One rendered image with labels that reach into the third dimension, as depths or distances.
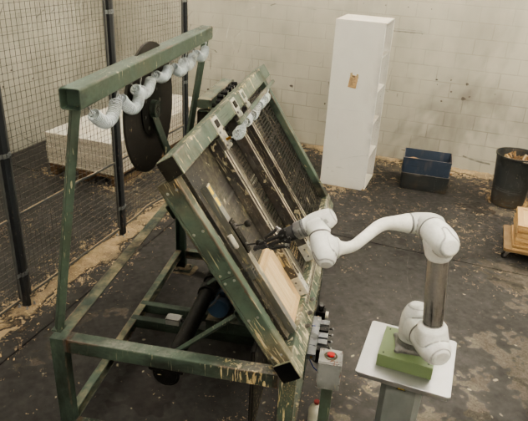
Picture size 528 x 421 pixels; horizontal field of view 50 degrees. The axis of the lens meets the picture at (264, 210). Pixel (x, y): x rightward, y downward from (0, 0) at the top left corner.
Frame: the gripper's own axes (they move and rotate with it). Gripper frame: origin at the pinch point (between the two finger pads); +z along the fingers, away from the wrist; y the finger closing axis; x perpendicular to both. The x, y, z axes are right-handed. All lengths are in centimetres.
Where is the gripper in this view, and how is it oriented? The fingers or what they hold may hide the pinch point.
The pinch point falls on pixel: (260, 246)
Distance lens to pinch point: 283.4
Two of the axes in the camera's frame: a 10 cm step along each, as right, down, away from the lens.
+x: 1.8, -4.2, 8.9
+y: 4.8, 8.3, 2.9
